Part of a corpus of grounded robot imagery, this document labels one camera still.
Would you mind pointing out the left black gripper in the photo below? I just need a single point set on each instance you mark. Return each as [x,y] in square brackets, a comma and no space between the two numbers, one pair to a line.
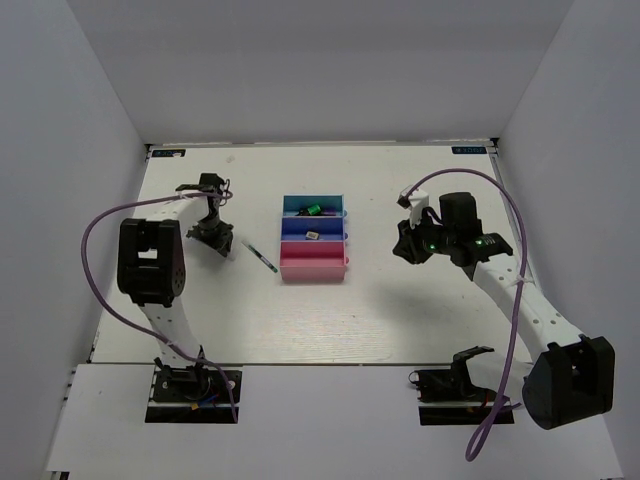
[222,243]

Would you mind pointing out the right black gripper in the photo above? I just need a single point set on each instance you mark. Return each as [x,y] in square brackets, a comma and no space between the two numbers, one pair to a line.
[407,246]

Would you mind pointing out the black highlighter green cap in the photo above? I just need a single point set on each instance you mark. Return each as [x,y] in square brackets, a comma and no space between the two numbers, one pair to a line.
[311,210]

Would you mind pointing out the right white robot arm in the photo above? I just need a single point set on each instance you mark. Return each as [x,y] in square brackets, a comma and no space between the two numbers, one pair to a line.
[428,285]

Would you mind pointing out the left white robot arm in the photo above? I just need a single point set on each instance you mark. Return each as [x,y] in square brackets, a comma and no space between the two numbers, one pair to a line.
[151,268]

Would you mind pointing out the green gel pen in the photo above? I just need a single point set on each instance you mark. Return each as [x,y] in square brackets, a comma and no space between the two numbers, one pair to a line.
[260,256]

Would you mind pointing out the dark blue bin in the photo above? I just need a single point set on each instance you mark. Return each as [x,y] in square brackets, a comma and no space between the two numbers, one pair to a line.
[328,228]

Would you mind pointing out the light blue bin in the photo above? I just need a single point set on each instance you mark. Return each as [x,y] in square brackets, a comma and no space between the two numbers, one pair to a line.
[293,203]

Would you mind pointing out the pink bin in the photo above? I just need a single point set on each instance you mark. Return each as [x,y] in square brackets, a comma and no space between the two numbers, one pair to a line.
[313,261]

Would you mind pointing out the left corner label sticker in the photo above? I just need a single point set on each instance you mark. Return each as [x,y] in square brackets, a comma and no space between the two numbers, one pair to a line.
[168,153]

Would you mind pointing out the corner label sticker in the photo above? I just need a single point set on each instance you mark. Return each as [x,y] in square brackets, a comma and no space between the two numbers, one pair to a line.
[168,153]
[468,150]

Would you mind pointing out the right corner label sticker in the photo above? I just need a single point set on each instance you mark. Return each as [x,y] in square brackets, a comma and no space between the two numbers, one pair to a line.
[468,150]

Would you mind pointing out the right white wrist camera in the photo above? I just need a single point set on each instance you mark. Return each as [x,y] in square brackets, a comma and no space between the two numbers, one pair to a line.
[414,201]

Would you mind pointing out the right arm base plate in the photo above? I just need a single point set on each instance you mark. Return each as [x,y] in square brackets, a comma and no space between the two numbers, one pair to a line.
[446,394]

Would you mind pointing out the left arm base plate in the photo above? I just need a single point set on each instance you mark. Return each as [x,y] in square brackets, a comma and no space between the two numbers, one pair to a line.
[193,396]

